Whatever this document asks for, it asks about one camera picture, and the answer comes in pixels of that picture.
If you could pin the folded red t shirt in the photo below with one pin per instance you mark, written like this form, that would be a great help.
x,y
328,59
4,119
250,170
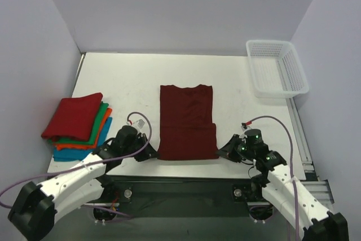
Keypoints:
x,y
74,118

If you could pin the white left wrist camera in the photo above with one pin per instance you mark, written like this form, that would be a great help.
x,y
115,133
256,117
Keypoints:
x,y
138,125

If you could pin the folded blue t shirt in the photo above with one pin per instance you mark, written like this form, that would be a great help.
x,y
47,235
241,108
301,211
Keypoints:
x,y
73,154

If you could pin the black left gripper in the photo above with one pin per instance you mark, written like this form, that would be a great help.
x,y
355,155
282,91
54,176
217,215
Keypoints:
x,y
144,147

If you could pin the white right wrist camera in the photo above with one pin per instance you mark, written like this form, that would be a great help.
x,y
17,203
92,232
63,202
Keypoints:
x,y
246,126

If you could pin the folded green t shirt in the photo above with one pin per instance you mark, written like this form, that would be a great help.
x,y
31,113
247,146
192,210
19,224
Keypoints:
x,y
97,121

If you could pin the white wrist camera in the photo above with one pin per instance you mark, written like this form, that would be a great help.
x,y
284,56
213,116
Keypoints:
x,y
246,126
138,125

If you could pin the folded orange t shirt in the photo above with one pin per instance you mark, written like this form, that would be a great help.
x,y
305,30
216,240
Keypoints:
x,y
89,144

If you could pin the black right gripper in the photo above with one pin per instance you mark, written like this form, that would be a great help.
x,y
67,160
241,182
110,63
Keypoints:
x,y
233,148

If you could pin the white plastic basket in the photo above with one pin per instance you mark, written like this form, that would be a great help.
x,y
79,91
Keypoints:
x,y
275,69

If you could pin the dark red t shirt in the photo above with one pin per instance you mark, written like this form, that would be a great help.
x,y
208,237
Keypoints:
x,y
187,130

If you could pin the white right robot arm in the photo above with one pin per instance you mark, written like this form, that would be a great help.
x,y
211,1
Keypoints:
x,y
285,192

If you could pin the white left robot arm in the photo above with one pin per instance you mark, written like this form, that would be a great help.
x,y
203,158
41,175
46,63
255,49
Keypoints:
x,y
38,207

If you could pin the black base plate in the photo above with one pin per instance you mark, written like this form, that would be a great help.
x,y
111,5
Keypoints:
x,y
176,197

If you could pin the aluminium rail frame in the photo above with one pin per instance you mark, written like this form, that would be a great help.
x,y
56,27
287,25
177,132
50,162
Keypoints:
x,y
320,189

